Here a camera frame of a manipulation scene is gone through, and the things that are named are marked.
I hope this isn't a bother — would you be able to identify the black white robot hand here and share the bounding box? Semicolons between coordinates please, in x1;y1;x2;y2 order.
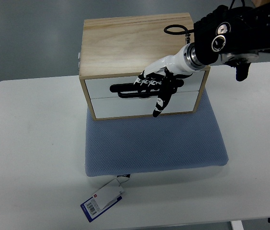
134;43;203;117

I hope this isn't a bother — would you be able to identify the wooden drawer cabinet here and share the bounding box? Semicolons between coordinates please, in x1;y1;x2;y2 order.
78;12;211;121

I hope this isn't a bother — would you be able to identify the white lower drawer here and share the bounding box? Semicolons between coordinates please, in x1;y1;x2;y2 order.
91;91;199;119

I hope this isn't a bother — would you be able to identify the blue grey cushion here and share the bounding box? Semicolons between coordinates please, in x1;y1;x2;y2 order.
85;92;228;177

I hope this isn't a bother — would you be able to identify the cardboard box corner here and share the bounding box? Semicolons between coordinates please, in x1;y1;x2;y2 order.
252;0;270;7

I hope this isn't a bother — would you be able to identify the white blue product tag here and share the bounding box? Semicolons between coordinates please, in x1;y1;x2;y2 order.
80;174;130;222

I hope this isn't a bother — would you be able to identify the white table leg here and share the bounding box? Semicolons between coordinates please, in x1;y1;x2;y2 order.
230;220;244;230

